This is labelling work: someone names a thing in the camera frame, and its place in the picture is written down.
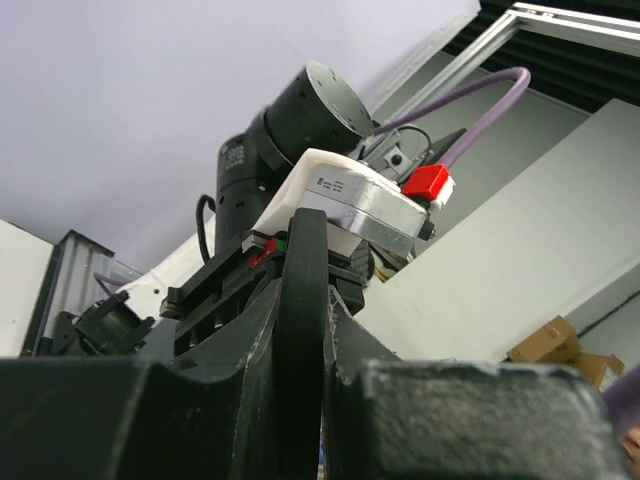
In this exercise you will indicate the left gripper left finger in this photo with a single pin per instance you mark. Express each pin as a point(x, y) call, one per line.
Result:
point(208, 416)

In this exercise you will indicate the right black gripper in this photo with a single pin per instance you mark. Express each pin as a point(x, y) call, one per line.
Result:
point(223, 288)

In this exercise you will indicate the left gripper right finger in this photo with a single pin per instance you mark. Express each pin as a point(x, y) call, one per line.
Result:
point(385, 418)

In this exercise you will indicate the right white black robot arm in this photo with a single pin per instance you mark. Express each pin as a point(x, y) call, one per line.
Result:
point(318, 109)

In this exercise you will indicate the cardboard box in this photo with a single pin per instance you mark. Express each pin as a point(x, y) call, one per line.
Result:
point(557, 343)

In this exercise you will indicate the black monitor on stand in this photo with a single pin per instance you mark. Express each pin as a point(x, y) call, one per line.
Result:
point(441, 146)

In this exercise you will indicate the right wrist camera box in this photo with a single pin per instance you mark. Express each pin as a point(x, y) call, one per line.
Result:
point(360, 204)

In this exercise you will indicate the webcam on frame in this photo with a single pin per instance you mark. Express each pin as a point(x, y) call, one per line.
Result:
point(394, 164)

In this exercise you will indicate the aluminium frame profile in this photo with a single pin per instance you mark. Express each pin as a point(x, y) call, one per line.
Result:
point(581, 54)

